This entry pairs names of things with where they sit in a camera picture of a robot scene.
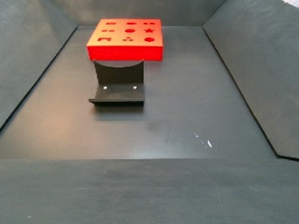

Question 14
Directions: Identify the red shape-sorter block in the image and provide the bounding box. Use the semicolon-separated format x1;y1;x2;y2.
86;18;164;61

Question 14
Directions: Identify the black curved holder bracket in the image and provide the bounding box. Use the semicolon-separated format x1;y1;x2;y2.
88;60;145;105

